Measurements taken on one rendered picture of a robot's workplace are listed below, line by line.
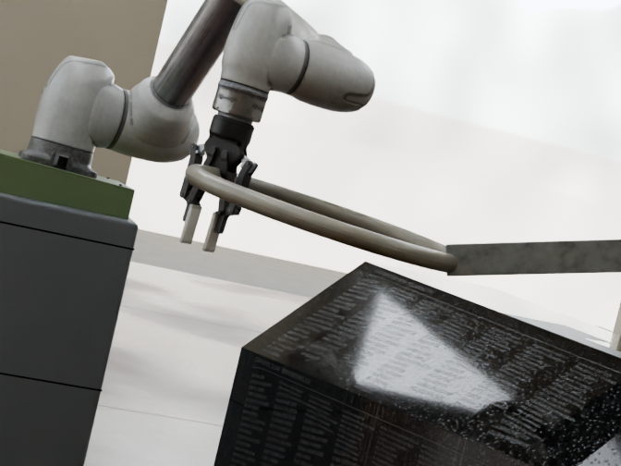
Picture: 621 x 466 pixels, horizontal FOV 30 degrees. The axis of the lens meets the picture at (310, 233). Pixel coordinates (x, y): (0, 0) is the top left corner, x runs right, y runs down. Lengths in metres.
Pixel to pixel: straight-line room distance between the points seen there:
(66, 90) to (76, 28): 5.95
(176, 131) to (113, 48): 5.94
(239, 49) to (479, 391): 0.70
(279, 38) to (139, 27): 6.82
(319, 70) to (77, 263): 0.92
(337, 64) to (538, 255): 0.52
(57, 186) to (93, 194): 0.09
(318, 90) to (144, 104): 0.86
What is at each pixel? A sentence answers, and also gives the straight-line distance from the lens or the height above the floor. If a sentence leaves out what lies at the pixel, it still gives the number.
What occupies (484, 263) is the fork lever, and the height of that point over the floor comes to 0.94.
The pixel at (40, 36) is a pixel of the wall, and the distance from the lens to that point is 8.75.
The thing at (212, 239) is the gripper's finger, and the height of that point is 0.86.
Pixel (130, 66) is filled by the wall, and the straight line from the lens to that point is 8.79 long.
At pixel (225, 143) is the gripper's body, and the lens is 2.03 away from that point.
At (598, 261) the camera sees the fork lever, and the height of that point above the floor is 0.98.
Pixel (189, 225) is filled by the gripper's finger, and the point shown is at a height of 0.87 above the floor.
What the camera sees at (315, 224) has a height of 0.94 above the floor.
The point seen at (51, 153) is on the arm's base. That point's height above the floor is 0.91.
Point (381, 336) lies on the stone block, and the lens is 2.29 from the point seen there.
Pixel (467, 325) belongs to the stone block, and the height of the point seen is 0.80.
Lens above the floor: 1.02
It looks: 3 degrees down
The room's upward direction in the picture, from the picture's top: 13 degrees clockwise
